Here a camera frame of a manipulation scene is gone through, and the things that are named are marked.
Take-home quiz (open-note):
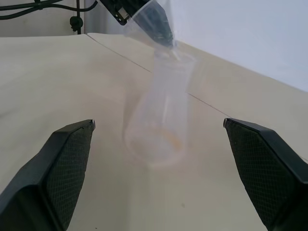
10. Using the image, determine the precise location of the clear plastic bag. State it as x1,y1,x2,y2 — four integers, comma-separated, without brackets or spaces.
122,51,197,169

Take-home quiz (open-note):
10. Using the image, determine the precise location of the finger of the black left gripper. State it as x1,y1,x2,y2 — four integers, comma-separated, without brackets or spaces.
136,1,174,46
98,0,151,26

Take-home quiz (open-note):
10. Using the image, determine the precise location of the black metal stand post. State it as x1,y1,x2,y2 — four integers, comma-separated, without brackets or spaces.
69,0,84,35

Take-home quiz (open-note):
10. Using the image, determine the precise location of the black cable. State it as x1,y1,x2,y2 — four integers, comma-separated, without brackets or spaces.
0,0,98,20

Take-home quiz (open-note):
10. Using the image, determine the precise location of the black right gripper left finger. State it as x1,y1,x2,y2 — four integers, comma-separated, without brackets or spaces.
0,119,96,231

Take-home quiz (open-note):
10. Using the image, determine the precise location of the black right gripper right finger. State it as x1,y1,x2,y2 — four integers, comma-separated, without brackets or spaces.
223,117,308,231

